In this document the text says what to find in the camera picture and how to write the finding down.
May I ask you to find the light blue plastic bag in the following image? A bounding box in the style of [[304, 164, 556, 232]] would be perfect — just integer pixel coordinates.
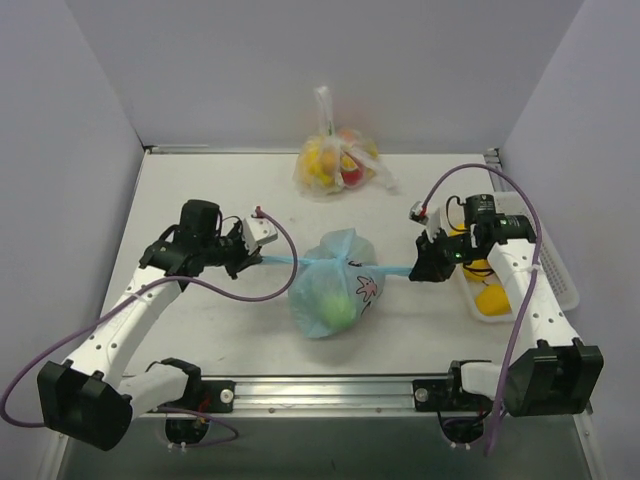
[[288, 228, 411, 339]]

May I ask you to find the green fake apple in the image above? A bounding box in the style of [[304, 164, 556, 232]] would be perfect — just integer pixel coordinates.
[[319, 294, 356, 330]]

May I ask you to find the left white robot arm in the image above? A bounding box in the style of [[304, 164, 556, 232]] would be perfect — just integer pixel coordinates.
[[37, 200, 277, 451]]

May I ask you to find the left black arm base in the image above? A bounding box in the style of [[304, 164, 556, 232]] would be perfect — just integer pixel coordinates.
[[154, 379, 240, 452]]

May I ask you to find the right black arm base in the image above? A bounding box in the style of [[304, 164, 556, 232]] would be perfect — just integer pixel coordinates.
[[412, 360, 493, 450]]

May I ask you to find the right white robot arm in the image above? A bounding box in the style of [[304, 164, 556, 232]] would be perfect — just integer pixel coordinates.
[[409, 194, 604, 417]]

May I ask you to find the yellow fake pear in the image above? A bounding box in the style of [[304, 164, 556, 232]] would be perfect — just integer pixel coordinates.
[[462, 259, 494, 282]]

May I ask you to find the yellow fake bell pepper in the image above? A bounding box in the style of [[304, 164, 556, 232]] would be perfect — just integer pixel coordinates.
[[475, 284, 511, 317]]

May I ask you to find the clear tied bag of fruits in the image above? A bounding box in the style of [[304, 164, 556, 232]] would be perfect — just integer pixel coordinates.
[[293, 86, 397, 198]]

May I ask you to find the white plastic basket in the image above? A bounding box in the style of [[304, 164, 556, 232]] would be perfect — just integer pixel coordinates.
[[452, 192, 580, 323]]

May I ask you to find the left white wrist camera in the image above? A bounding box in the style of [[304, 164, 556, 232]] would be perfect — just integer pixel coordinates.
[[241, 217, 278, 255]]

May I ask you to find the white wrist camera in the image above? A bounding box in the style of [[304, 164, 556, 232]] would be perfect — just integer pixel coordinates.
[[409, 201, 447, 241], [241, 217, 278, 255]]

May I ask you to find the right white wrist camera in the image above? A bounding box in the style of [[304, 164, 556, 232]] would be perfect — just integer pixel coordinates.
[[409, 201, 447, 241]]

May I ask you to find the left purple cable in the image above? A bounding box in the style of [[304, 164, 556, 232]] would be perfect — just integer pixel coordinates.
[[0, 205, 299, 446]]

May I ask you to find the purple cable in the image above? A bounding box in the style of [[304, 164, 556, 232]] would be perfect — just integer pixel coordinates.
[[422, 162, 544, 457], [0, 205, 299, 446]]

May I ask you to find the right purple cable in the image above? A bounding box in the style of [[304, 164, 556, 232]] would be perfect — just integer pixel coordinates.
[[422, 162, 544, 457]]

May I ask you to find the aluminium front rail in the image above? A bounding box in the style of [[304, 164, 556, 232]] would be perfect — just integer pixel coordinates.
[[134, 377, 594, 419]]

